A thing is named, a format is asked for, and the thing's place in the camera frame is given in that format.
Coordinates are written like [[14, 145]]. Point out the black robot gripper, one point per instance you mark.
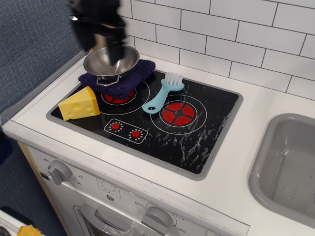
[[99, 16]]

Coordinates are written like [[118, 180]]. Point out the yellow toy cheese wedge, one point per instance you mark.
[[82, 104]]

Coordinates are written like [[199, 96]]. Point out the light blue dish brush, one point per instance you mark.
[[172, 82]]

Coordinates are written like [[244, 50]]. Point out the black toy stove top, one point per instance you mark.
[[183, 137]]

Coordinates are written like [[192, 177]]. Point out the grey left oven knob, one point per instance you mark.
[[59, 172]]

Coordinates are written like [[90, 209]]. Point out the grey oven knob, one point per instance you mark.
[[59, 172], [157, 219]]

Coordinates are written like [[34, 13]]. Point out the grey right oven knob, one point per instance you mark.
[[157, 219]]

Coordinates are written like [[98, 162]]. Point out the yellow object at bottom left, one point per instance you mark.
[[29, 230]]

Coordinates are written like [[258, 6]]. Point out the grey sink basin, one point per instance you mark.
[[282, 178]]

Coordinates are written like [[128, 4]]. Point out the wooden side post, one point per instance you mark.
[[99, 41]]

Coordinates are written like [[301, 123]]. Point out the stainless steel bowl with handles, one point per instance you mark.
[[97, 63]]

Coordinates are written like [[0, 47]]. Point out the silver oven door handle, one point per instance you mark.
[[97, 227]]

